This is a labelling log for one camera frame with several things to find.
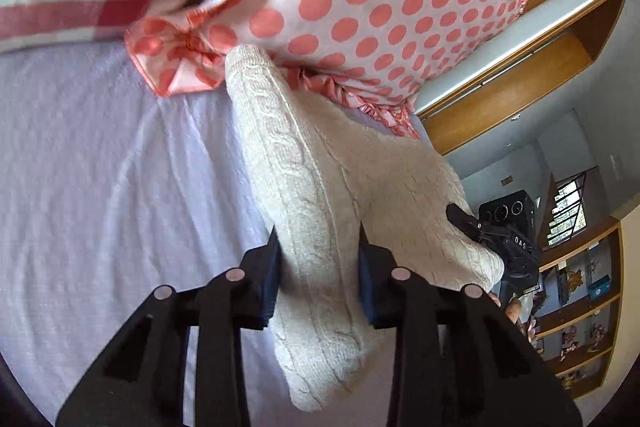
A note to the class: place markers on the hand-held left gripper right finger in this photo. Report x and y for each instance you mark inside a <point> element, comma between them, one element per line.
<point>367,279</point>

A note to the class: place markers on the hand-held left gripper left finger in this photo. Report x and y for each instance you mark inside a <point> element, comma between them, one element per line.
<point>270,274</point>

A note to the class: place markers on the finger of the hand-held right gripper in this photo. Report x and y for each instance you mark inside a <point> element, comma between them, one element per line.
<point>465,219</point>

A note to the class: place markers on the person's right hand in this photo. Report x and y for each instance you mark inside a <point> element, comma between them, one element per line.
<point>520,314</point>

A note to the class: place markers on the barred window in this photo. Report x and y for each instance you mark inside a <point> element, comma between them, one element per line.
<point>567,207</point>

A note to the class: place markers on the wooden bookshelf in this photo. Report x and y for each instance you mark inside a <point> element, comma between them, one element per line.
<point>580,307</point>

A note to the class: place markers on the wooden wardrobe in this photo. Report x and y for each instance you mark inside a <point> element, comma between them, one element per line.
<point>525,57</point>

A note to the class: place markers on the lavender bed sheet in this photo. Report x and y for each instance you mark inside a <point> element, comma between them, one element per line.
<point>120,187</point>

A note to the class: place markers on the pink polka dot pillow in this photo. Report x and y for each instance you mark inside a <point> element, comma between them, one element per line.
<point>360,2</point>

